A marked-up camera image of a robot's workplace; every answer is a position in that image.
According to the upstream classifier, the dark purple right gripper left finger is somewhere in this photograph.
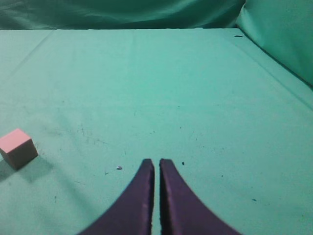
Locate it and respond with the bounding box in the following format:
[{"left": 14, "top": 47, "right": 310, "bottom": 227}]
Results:
[{"left": 80, "top": 159, "right": 155, "bottom": 235}]

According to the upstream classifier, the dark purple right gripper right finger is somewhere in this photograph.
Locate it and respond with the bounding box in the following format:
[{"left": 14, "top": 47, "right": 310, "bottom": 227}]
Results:
[{"left": 159, "top": 159, "right": 239, "bottom": 235}]

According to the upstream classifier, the pink cube block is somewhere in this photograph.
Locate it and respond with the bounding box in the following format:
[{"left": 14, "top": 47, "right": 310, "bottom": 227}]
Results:
[{"left": 0, "top": 129, "right": 39, "bottom": 170}]

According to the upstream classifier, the green table cloth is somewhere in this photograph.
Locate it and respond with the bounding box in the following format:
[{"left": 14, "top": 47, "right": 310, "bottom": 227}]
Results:
[{"left": 0, "top": 29, "right": 313, "bottom": 235}]

